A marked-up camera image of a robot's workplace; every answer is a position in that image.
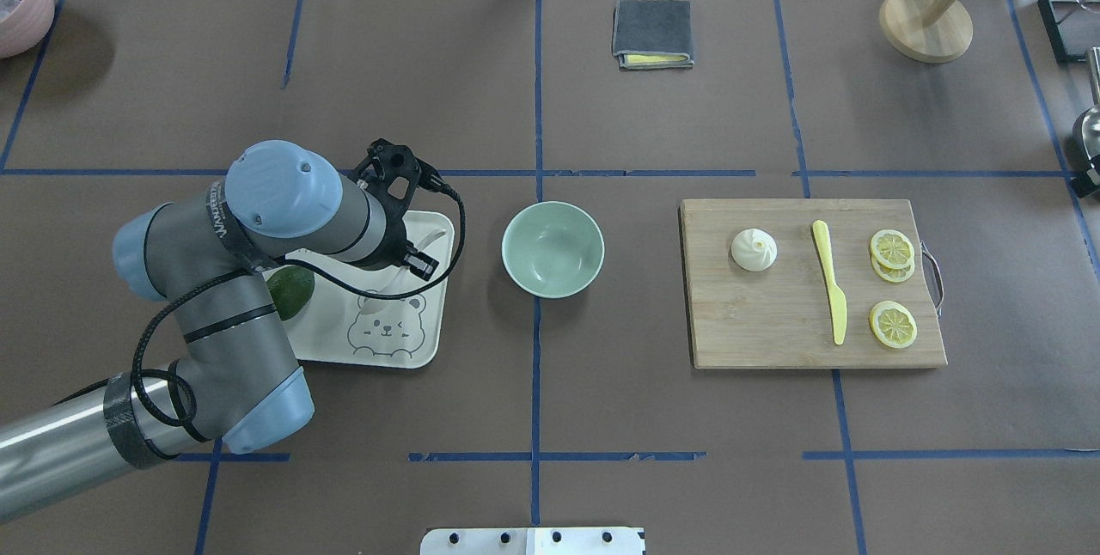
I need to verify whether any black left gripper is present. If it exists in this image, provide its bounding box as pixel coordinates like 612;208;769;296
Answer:
347;137;455;281

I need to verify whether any beige ceramic spoon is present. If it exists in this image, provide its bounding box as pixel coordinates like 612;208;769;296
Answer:
358;230;449;313

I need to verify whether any white steamed bun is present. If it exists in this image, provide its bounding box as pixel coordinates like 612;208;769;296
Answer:
730;229;779;271

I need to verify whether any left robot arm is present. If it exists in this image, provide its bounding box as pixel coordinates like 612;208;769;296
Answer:
3;138;460;522

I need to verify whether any light green bowl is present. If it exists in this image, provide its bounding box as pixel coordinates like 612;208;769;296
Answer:
501;200;606;298

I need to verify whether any pink bowl with ice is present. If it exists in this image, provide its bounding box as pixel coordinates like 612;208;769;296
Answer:
1;0;55;59

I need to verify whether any cream bear tray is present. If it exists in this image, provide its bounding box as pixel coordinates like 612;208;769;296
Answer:
283;210;455;369

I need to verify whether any green avocado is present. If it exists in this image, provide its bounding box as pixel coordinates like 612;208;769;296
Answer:
265;265;315;321

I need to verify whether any yellow sponge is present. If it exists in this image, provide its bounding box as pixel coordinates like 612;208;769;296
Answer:
618;53;694;70

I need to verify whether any grey folded cloth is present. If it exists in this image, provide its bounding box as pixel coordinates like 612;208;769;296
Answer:
611;0;695;70

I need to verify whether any bamboo cutting board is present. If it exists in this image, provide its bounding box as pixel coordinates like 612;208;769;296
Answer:
680;198;947;369

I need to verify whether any yellow plastic knife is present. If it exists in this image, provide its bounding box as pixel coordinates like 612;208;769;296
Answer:
810;219;848;346

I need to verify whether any lemon slice top stacked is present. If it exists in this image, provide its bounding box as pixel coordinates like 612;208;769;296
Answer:
869;229;916;270

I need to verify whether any lemon slice stacked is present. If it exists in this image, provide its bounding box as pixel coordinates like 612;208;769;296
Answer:
869;229;916;270
871;259;915;284

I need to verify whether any lemon slice bottom stacked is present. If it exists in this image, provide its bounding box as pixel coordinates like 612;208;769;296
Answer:
871;259;915;284

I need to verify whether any lemon slice single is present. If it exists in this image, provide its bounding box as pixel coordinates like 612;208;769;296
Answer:
869;300;919;349

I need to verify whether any wooden mug tree stand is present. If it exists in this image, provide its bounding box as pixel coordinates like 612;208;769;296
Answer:
877;0;974;64

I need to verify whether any metal scoop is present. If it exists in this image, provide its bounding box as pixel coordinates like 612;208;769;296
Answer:
1070;47;1099;199

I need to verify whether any black glass tray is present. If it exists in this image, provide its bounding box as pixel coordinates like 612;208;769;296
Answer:
1036;0;1099;64

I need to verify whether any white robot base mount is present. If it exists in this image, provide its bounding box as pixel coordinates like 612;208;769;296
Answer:
419;525;647;554

